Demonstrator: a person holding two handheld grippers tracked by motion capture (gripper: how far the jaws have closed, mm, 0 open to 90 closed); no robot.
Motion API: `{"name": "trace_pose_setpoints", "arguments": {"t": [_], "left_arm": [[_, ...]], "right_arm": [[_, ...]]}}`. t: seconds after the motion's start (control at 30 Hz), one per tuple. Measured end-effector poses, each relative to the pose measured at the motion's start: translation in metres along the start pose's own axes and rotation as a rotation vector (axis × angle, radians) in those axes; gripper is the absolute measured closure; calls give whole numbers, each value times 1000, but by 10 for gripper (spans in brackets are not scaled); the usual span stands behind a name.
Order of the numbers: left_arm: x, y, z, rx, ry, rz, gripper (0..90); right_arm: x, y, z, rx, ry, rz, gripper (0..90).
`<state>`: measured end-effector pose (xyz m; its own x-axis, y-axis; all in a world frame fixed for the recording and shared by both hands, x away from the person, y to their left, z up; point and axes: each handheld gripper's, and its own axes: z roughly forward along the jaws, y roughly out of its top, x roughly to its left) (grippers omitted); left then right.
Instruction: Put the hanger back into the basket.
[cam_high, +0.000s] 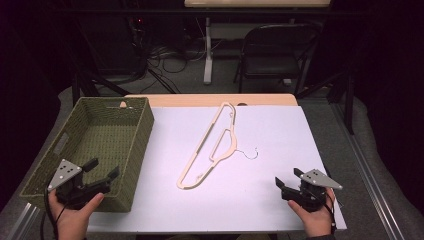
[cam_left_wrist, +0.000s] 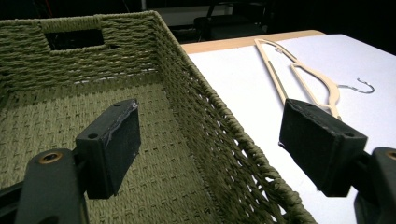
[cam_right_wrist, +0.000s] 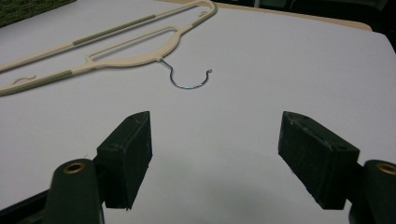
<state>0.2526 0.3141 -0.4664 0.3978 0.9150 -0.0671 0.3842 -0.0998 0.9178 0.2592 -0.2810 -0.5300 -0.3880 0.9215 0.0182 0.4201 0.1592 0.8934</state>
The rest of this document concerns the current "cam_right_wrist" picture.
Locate dark green cloth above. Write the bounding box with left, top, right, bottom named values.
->
left=0, top=0, right=77, bottom=28

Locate beige plastic clothes hanger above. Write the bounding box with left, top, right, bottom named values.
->
left=0, top=0, right=219, bottom=98

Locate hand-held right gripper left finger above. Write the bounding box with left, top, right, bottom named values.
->
left=43, top=110, right=153, bottom=224

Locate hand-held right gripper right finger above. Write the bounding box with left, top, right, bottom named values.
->
left=277, top=110, right=396, bottom=224

